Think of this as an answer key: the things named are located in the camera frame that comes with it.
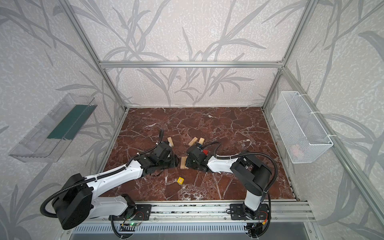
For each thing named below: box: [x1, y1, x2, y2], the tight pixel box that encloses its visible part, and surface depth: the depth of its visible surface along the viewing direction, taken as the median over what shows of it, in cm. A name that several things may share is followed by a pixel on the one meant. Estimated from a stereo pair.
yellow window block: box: [177, 176, 185, 185], surface depth 84 cm
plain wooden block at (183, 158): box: [180, 156, 186, 170], surface depth 91 cm
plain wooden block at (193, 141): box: [188, 136, 198, 146], surface depth 101 cm
